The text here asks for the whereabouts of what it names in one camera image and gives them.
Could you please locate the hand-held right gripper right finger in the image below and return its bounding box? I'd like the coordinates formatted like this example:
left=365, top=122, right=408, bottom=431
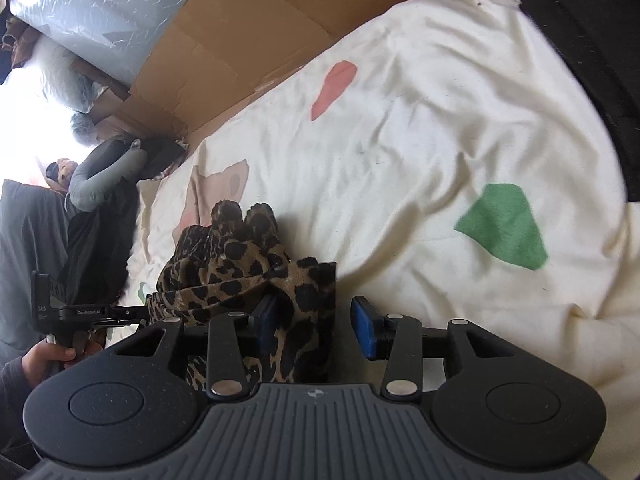
left=351, top=296, right=523, bottom=402

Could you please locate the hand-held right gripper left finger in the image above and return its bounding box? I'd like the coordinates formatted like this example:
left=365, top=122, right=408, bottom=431
left=115, top=294, right=278, bottom=402

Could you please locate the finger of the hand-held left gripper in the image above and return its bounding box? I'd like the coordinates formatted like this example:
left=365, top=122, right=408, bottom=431
left=107, top=305, right=151, bottom=328

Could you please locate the leopard print garment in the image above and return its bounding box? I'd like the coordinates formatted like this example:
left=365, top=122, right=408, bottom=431
left=147, top=201, right=338, bottom=396

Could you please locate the person's left forearm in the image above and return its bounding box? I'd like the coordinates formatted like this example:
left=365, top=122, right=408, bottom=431
left=0, top=360, right=38, bottom=461

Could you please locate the person's left hand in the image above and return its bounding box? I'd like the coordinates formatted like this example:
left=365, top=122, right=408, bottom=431
left=22, top=331, right=106, bottom=387

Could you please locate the grey cushion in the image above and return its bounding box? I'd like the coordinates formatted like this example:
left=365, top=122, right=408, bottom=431
left=0, top=179, right=73, bottom=356

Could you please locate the dark grey cloth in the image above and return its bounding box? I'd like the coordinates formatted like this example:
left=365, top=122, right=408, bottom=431
left=65, top=195, right=142, bottom=308

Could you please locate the grey neck pillow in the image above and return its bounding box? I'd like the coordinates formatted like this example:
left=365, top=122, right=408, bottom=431
left=67, top=138, right=149, bottom=212

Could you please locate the small doll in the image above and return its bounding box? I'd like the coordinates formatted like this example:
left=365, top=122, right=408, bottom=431
left=44, top=158, right=81, bottom=196

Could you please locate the black cloth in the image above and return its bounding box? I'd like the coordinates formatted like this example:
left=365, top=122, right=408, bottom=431
left=142, top=136, right=190, bottom=179

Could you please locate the cream printed blanket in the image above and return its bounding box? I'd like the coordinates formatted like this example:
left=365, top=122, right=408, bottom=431
left=122, top=0, right=640, bottom=480

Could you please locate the white plastic bag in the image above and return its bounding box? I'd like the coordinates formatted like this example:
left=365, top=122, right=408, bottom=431
left=35, top=35, right=101, bottom=113

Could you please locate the brown clothing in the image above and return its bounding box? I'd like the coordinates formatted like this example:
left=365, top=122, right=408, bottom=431
left=0, top=14, right=41, bottom=70

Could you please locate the flattened cardboard sheet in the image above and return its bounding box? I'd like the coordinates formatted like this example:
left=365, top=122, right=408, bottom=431
left=75, top=0, right=493, bottom=148

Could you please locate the black folded garment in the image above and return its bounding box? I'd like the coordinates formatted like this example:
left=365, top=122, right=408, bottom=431
left=517, top=0, right=640, bottom=201

